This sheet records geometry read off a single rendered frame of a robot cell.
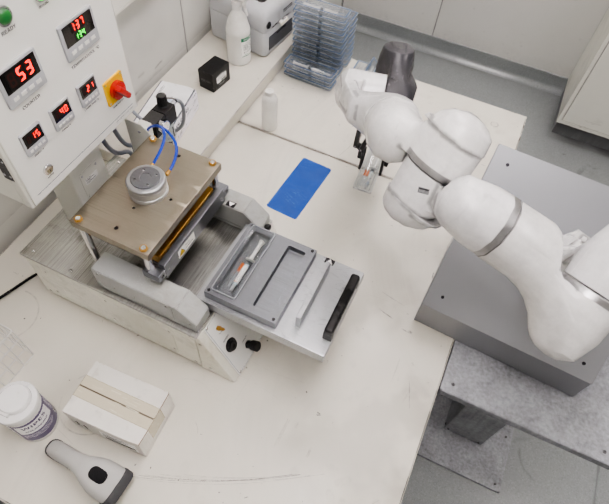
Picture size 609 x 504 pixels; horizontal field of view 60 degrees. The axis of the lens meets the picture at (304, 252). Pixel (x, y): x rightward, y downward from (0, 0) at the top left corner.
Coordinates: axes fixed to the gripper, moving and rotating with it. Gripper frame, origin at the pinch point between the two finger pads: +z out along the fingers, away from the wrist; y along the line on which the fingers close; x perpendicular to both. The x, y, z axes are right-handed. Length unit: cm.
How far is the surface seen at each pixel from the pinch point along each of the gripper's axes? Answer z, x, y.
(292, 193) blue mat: 8.4, -13.8, -19.3
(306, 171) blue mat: 8.5, -3.8, -18.6
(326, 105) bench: 8.8, 27.5, -23.1
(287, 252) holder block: -15, -49, -8
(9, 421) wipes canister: -6, -100, -44
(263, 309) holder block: -15, -64, -7
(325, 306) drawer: -14, -58, 4
